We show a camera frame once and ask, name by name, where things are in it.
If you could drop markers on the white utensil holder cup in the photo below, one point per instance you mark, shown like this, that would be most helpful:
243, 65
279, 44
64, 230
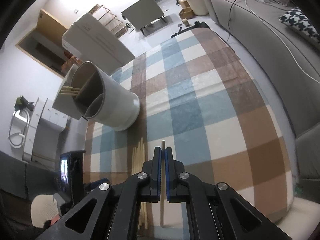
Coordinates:
102, 99

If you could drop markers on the phone on black stand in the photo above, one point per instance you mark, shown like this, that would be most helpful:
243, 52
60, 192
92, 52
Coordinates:
71, 183

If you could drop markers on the houndstooth black white pillow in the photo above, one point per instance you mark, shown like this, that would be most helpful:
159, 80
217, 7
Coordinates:
298, 21

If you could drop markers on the chopsticks in left compartment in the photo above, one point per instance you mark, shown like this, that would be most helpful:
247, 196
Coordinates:
68, 90

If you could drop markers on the plaid checkered tablecloth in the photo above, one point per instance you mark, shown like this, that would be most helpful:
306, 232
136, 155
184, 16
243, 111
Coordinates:
199, 99

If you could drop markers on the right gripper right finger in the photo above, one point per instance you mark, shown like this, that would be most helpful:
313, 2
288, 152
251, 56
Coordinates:
215, 211

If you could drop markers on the brown wooden door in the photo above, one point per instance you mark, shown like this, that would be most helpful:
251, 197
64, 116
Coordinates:
50, 27

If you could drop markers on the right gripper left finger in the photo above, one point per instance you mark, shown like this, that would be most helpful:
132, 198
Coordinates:
111, 212

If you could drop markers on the brown cardboard boxes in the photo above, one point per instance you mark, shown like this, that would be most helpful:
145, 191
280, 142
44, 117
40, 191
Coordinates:
186, 11

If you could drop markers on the chopstick bundle on table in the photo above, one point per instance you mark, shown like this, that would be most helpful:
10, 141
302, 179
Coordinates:
138, 159

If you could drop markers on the wooden rack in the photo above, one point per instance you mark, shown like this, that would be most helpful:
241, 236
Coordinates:
109, 20

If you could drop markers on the grey sofa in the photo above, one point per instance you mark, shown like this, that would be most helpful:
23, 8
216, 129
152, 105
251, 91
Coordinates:
291, 63

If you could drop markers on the white drawer dresser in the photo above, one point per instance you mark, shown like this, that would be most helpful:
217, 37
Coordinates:
45, 126

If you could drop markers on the beige trash bin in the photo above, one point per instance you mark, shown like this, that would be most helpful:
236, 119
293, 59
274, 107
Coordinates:
198, 6

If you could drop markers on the wooden chopstick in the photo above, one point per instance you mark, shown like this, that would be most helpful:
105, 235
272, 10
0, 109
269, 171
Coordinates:
163, 184

